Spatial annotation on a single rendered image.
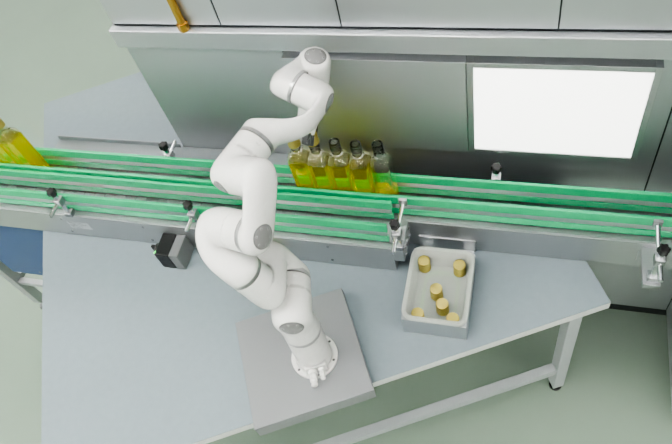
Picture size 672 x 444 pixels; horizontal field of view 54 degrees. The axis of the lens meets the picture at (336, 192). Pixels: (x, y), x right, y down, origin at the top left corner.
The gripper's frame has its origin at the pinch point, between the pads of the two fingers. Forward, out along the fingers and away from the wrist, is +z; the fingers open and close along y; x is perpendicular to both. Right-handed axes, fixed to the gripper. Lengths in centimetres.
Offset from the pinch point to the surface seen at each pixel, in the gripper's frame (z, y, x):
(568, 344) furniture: 54, 17, 88
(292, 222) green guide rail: 24.3, 13.4, -0.8
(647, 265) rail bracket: 8, 11, 91
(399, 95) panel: -8.1, -12.2, 20.6
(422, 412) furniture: 87, 38, 52
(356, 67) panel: -14.9, -12.2, 8.5
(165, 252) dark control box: 45, 22, -38
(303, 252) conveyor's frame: 37.3, 15.2, 3.2
